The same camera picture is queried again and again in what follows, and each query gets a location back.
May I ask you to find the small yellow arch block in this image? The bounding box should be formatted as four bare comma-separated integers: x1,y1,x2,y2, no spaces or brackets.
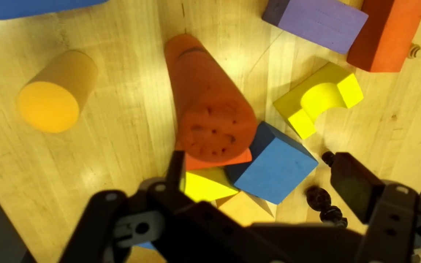
273,62,366,142

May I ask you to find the short tan cylinder block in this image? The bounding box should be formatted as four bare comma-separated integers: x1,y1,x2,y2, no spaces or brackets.
17,49,100,135

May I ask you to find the small black chess pawn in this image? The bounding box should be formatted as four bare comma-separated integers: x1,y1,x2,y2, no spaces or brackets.
321,151,337,167

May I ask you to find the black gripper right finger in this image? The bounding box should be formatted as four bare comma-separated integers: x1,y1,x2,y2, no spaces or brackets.
331,151,421,263

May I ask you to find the tall black chess piece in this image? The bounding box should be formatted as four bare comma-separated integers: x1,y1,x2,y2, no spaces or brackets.
306,185,349,228

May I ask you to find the small purple rectangular block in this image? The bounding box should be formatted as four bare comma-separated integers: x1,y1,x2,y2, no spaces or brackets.
261,0,370,56

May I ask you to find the yellow wedge foam block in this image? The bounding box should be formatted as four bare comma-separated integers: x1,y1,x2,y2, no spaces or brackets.
180,167,242,205

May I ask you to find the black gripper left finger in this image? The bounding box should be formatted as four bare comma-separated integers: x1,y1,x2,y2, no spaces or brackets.
59,151,232,263

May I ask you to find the blue cube foam block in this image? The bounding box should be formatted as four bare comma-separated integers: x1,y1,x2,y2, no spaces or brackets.
224,120,321,206

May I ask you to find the blue square block with hole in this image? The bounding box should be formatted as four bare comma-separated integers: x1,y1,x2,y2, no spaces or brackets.
0,0,110,22

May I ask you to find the small tan triangle block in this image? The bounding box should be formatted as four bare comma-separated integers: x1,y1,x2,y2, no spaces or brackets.
217,190,278,228

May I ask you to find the tall red cylinder block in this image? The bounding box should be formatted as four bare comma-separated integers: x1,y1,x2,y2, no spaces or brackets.
164,33,259,164

